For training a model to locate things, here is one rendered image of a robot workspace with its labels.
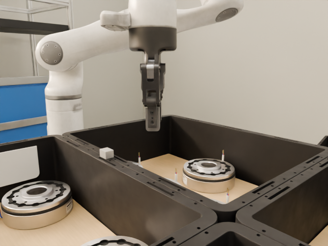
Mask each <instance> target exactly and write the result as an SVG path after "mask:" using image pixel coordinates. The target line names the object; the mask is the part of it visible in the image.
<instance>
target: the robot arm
mask: <svg viewBox="0 0 328 246"><path fill-rule="evenodd" d="M200 1H201V4H202V6H200V7H196V8H191V9H177V7H176V0H129V3H128V9H125V10H122V11H120V12H113V11H102V12H101V14H100V20H98V21H96V22H94V23H92V24H89V25H87V26H84V27H80V28H77V29H72V30H68V31H64V32H59V33H55V34H50V35H47V36H45V37H44V38H42V39H41V40H40V41H39V43H38V44H37V47H36V51H35V56H36V59H37V61H38V63H39V64H40V65H41V66H42V67H43V68H45V69H47V70H49V82H48V84H47V86H46V88H45V102H46V113H47V124H48V125H47V135H62V134H63V133H65V132H70V131H76V130H82V129H84V128H83V110H82V87H83V61H84V60H86V59H89V58H91V57H94V56H98V55H102V54H108V53H115V52H120V51H125V50H129V49H130V50H131V51H134V52H144V63H140V73H141V89H142V92H143V99H142V102H143V105H144V106H145V125H146V130H147V131H159V130H160V122H161V120H162V109H161V101H162V98H163V96H162V94H163V91H164V75H165V70H166V68H165V63H162V62H161V53H162V52H168V51H175V50H176V48H177V33H180V32H183V31H187V30H190V29H195V28H199V27H203V26H207V25H211V24H215V23H219V22H222V21H225V20H228V19H230V18H232V17H234V16H236V15H237V14H239V13H240V12H241V10H242V9H243V6H244V2H243V0H200Z"/></svg>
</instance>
